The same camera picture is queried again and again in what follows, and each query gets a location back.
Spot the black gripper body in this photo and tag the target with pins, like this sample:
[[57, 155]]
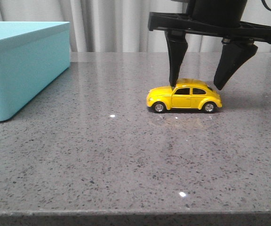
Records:
[[217, 18]]

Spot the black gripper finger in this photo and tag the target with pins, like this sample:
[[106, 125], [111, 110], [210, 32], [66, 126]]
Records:
[[233, 56], [177, 47]]

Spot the yellow toy beetle car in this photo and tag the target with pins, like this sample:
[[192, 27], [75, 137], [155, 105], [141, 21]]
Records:
[[187, 94]]

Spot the light blue plastic box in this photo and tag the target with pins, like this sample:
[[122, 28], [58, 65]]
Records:
[[32, 55]]

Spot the grey curtain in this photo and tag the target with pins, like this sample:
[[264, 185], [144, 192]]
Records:
[[120, 25]]

